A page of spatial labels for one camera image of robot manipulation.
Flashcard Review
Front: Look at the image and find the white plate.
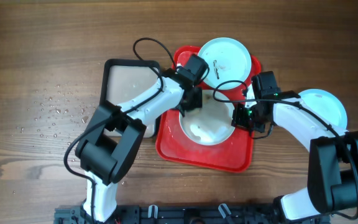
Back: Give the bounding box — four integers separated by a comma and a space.
179, 90, 235, 146

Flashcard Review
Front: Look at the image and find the light blue plate top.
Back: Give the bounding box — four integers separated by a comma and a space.
198, 37, 252, 88

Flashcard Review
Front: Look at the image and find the light blue plate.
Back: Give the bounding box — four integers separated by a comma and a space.
198, 37, 252, 88
299, 89, 348, 129

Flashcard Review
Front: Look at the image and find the light blue plate bottom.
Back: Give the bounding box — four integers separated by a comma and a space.
299, 89, 348, 129

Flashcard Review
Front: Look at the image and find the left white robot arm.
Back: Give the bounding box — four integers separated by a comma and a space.
72, 67, 205, 223

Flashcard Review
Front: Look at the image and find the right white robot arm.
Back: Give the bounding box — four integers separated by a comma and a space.
232, 91, 358, 223

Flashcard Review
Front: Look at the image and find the black water tray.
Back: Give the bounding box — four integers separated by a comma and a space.
99, 58, 162, 138

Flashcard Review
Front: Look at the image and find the right black cable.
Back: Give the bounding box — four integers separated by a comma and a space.
212, 80, 358, 221

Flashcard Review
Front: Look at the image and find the black cable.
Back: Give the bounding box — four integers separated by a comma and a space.
212, 80, 358, 221
63, 37, 177, 223

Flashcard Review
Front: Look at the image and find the left black cable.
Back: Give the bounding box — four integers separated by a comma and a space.
63, 37, 177, 223

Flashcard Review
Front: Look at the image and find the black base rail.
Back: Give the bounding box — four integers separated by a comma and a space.
54, 194, 331, 224

